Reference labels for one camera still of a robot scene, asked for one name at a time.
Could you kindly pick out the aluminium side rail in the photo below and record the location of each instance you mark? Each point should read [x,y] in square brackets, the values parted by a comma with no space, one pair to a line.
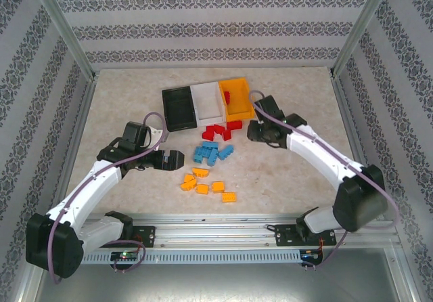
[75,146]
[352,129]

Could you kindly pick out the aluminium front frame beam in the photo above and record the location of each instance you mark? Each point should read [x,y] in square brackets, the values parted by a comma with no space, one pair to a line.
[28,290]
[407,275]

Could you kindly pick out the yellow plastic bin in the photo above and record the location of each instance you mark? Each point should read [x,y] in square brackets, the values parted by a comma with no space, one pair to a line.
[241,100]

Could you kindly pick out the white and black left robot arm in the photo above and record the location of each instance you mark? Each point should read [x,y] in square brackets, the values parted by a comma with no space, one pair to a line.
[84,190]

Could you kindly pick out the white plastic bin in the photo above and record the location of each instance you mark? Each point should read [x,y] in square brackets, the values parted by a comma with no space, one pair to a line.
[209,104]

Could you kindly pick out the grey metal sheet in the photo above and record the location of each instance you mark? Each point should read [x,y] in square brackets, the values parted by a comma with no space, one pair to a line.
[216,285]

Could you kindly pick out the black plastic bin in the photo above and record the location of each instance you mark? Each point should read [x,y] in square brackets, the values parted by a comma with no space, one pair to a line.
[178,109]

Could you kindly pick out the orange half-round lego brick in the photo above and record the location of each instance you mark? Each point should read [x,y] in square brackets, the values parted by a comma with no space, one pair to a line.
[190,179]
[187,186]
[200,172]

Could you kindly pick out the black rail clamp lever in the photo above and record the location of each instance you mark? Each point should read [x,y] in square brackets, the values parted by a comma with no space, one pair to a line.
[270,227]

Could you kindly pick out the small circuit board green light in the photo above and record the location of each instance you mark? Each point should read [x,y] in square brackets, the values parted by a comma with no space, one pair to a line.
[123,256]

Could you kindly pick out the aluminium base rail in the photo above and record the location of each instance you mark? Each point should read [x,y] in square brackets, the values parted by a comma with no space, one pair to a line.
[216,229]

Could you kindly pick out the long blue lego brick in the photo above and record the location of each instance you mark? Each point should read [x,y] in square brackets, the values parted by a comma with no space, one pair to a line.
[226,152]

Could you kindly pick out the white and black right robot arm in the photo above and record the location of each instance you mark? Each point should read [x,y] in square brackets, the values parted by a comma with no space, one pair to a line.
[314,153]

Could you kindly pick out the aluminium frame post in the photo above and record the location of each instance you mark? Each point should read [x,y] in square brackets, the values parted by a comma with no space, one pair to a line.
[67,31]
[358,27]

